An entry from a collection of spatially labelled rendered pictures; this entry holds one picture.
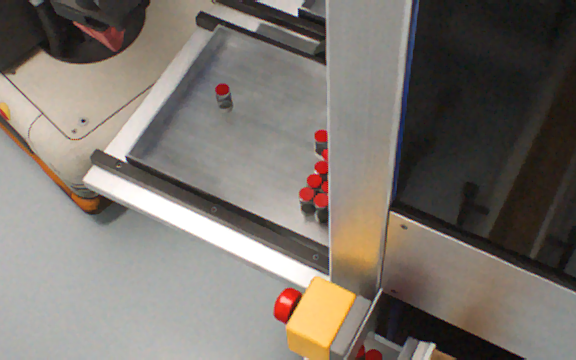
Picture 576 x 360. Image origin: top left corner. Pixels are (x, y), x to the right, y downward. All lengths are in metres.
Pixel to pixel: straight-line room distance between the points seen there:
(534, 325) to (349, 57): 0.37
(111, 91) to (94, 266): 0.43
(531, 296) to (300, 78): 0.59
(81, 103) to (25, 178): 0.36
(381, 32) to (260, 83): 0.70
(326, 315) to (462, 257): 0.19
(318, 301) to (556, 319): 0.26
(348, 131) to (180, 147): 0.55
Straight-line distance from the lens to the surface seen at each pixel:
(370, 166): 0.75
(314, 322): 0.95
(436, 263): 0.86
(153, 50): 2.15
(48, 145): 2.07
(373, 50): 0.63
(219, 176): 1.21
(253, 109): 1.27
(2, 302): 2.22
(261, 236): 1.14
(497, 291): 0.85
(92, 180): 1.25
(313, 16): 1.33
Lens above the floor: 1.91
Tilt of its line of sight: 60 degrees down
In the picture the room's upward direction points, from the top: 5 degrees counter-clockwise
